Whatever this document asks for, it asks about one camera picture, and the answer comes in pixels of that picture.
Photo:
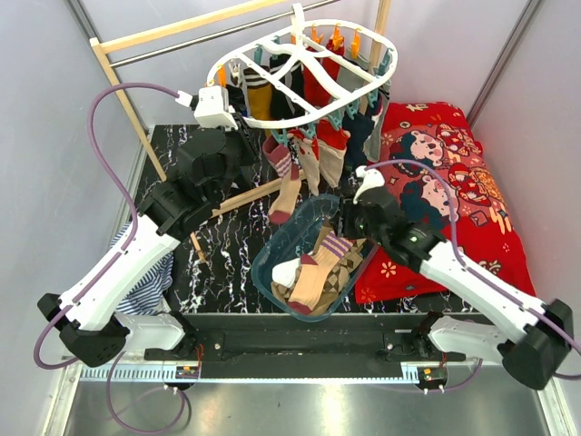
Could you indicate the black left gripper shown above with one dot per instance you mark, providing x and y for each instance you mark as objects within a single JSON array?
[{"x": 240, "y": 135}]

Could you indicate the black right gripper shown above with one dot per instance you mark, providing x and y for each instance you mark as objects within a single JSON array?
[{"x": 348, "y": 211}]

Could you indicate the purple striped beige sock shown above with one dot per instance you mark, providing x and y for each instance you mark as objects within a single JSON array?
[{"x": 280, "y": 159}]

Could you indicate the beige sock with red cuff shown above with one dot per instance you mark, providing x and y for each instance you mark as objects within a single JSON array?
[{"x": 308, "y": 154}]

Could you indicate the white oval clip hanger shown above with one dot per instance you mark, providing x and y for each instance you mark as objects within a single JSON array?
[{"x": 367, "y": 61}]

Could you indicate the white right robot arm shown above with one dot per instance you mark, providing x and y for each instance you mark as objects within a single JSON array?
[{"x": 530, "y": 338}]

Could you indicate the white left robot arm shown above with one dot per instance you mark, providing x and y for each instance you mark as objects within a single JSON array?
[{"x": 86, "y": 316}]

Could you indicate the grey hanging sock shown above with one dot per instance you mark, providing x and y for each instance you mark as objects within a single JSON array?
[{"x": 372, "y": 144}]

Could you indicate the clear blue plastic bin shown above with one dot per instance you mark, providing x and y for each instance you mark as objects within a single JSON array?
[{"x": 301, "y": 234}]

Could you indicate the red cartoon print pillow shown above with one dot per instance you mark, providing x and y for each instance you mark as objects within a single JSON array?
[{"x": 435, "y": 168}]

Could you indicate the mustard yellow hanging sock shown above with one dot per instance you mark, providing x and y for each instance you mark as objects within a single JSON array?
[{"x": 259, "y": 94}]

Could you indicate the navy hanging sock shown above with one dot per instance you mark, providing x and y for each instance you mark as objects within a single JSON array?
[{"x": 360, "y": 128}]

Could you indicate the white sock in bin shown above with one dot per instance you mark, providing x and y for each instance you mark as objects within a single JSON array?
[{"x": 285, "y": 274}]

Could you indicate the red hanging sock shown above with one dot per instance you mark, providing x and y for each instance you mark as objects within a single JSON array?
[{"x": 313, "y": 91}]

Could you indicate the blue striped cloth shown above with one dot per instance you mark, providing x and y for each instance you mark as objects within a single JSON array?
[{"x": 146, "y": 297}]

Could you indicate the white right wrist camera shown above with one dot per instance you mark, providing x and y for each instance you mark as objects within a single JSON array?
[{"x": 367, "y": 179}]

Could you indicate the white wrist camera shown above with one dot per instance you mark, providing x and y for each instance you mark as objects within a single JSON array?
[
  {"x": 367, "y": 179},
  {"x": 213, "y": 110}
]

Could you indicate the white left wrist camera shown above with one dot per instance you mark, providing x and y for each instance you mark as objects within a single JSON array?
[{"x": 213, "y": 110}]

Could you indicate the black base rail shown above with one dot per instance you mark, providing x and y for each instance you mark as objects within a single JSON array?
[{"x": 387, "y": 335}]

